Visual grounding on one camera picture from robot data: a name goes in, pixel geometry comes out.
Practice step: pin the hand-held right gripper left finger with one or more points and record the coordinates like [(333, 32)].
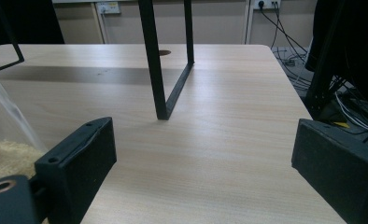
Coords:
[(79, 161)]

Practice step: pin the black stand with hazard tape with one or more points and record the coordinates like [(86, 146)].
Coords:
[(320, 84)]

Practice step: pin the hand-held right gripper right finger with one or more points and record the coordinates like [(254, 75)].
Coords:
[(341, 168)]

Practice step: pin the black metal shelf rack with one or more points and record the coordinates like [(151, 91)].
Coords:
[(160, 93)]

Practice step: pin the white-lidded jar with yellow grains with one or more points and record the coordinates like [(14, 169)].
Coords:
[(4, 155)]

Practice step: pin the white wall outlet yellow label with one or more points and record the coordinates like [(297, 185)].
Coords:
[(109, 7)]

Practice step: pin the white wall outlet with plugs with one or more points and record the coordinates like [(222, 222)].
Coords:
[(267, 3)]

